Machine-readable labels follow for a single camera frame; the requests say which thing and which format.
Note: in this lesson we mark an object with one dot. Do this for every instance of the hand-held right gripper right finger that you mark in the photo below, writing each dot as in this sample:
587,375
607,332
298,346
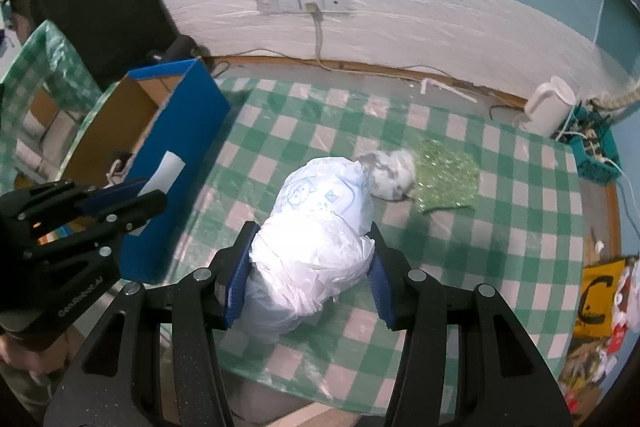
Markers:
382,292

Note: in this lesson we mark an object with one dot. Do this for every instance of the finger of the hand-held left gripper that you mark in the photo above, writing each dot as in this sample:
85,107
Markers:
115,196
137,212

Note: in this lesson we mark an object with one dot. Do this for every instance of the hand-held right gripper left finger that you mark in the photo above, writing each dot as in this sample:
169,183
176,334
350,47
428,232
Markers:
237,282

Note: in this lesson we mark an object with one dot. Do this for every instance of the white plastic bag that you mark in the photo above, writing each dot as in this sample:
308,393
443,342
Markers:
312,247

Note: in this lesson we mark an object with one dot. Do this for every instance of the blue cardboard box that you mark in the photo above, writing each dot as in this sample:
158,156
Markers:
180,122

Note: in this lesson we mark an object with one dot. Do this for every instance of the person's left hand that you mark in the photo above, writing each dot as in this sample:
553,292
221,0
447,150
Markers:
25,357

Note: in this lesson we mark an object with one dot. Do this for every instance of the grey white crumpled cloth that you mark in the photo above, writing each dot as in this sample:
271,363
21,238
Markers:
392,174

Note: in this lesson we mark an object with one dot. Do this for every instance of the green patterned cloth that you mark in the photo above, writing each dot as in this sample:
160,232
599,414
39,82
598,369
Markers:
445,179

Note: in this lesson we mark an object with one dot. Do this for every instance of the green checkered tablecloth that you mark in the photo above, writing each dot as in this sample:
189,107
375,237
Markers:
500,232

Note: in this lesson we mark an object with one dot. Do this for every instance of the green checkered plastic cover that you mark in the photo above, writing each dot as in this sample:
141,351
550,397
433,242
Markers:
45,77

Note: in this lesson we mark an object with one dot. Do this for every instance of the black cylindrical device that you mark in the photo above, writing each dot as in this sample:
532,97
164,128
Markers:
175,47

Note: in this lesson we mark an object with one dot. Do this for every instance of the white plastic strip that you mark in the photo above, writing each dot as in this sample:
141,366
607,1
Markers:
445,89

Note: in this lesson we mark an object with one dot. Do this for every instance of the yellow bag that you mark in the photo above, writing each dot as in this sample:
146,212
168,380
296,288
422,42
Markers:
597,299

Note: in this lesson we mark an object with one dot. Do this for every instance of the pile of plastic bags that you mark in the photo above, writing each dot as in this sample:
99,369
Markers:
612,357

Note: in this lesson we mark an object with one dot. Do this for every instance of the white electric kettle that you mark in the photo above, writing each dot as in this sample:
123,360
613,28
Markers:
547,107

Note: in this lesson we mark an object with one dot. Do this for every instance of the teal plastic basket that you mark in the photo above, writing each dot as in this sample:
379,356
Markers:
595,152

